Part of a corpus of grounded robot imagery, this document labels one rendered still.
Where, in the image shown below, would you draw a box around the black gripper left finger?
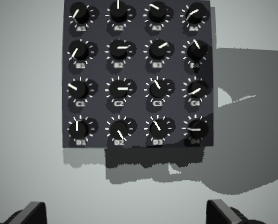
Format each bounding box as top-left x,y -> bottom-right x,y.
0,202 -> 47,224

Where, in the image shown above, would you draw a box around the black knob box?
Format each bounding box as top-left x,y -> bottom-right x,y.
62,0 -> 214,148

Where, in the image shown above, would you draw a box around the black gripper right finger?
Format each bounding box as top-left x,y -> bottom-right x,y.
206,199 -> 266,224

